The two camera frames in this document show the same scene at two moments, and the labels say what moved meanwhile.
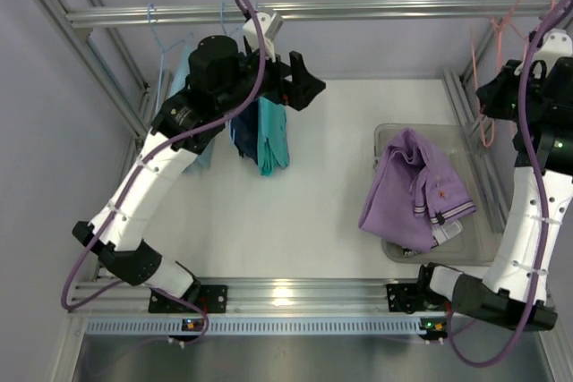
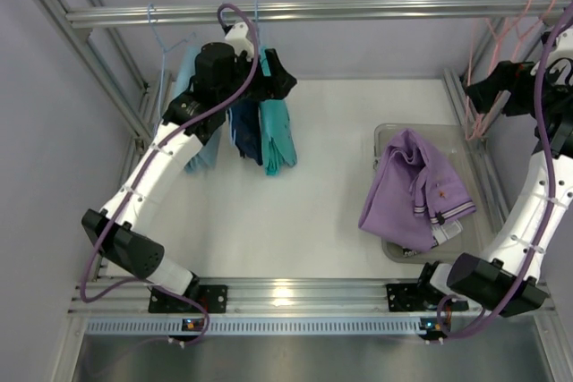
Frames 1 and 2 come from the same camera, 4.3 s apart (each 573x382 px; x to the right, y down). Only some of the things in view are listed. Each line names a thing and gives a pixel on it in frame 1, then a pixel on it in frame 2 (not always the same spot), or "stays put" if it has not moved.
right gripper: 490,98 stays put
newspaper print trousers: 408,252 stays put
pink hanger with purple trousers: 500,29 → 473,125
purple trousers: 412,190 stays put
